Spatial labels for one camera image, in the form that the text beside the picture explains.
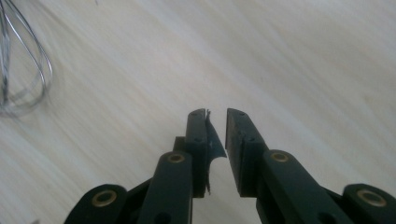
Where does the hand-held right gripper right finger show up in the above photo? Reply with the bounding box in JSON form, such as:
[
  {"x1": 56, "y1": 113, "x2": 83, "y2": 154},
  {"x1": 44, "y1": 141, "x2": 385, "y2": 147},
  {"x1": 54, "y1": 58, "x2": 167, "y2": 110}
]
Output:
[{"x1": 225, "y1": 107, "x2": 269, "y2": 198}]

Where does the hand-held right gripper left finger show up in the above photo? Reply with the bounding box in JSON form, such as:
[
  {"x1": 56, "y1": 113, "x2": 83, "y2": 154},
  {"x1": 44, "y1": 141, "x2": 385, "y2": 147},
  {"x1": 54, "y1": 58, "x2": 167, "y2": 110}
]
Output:
[{"x1": 173, "y1": 107, "x2": 228, "y2": 199}]

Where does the metal wire whisk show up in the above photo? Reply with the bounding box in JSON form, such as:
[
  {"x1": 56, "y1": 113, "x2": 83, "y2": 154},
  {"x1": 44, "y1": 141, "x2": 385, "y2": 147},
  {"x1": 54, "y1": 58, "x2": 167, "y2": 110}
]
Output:
[{"x1": 0, "y1": 0, "x2": 54, "y2": 119}]

